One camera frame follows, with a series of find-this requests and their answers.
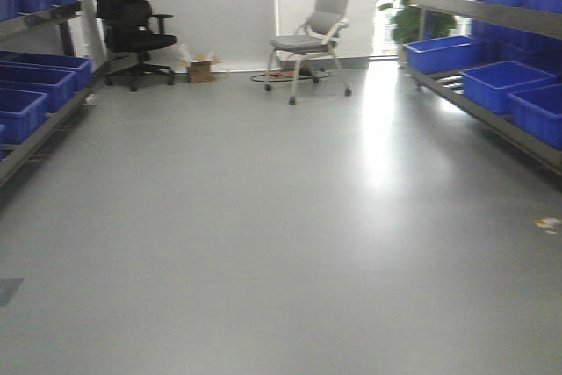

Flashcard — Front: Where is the stainless steel shelf rack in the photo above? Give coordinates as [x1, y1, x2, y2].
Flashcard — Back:
[407, 0, 562, 178]

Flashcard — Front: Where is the left steel shelf rack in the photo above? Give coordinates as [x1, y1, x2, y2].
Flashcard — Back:
[0, 0, 111, 191]

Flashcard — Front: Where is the cardboard box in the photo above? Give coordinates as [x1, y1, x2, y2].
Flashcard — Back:
[177, 43, 220, 83]

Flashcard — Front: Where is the grey office chair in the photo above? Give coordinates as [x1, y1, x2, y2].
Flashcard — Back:
[264, 0, 352, 105]

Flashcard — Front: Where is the black office chair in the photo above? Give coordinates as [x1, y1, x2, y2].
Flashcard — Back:
[96, 0, 177, 92]

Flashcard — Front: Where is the green potted plant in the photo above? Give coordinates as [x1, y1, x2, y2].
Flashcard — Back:
[378, 0, 457, 67]

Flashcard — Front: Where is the orange cable on floor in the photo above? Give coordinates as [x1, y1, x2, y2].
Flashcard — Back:
[249, 62, 339, 84]

